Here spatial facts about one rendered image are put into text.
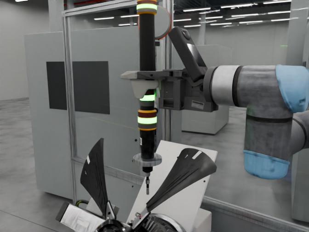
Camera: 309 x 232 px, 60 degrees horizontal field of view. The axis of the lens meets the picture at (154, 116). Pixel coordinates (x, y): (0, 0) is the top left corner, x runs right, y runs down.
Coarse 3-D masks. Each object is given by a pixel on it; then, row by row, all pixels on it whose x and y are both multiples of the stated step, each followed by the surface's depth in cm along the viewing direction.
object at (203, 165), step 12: (180, 156) 88; (192, 156) 81; (204, 156) 76; (180, 168) 80; (192, 168) 75; (204, 168) 71; (216, 168) 69; (168, 180) 80; (180, 180) 74; (192, 180) 70; (156, 192) 81; (168, 192) 73; (156, 204) 72
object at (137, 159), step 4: (136, 156) 65; (140, 156) 65; (156, 156) 65; (160, 156) 65; (132, 160) 63; (136, 160) 62; (140, 160) 62; (144, 160) 62; (148, 160) 62; (152, 160) 62; (156, 160) 62; (160, 160) 63; (136, 164) 62; (140, 164) 62; (144, 164) 61; (148, 164) 61; (152, 164) 61; (156, 164) 62
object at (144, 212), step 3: (144, 210) 80; (147, 210) 76; (141, 213) 80; (144, 213) 76; (147, 213) 73; (141, 216) 76; (144, 216) 73; (135, 219) 80; (138, 219) 76; (141, 219) 73; (135, 222) 76; (138, 222) 73; (132, 225) 75; (135, 225) 72; (132, 228) 73
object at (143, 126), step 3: (138, 123) 62; (153, 123) 61; (156, 123) 63; (138, 126) 62; (141, 126) 61; (144, 126) 61; (147, 126) 61; (150, 126) 61; (153, 126) 61; (156, 126) 63
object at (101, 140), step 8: (96, 144) 95; (96, 152) 93; (96, 160) 91; (88, 168) 96; (96, 168) 90; (80, 176) 102; (88, 176) 96; (96, 176) 89; (104, 176) 84; (88, 184) 96; (96, 184) 89; (104, 184) 83; (88, 192) 97; (96, 192) 90; (104, 192) 83; (96, 200) 91; (104, 200) 82; (104, 208) 84; (104, 216) 86
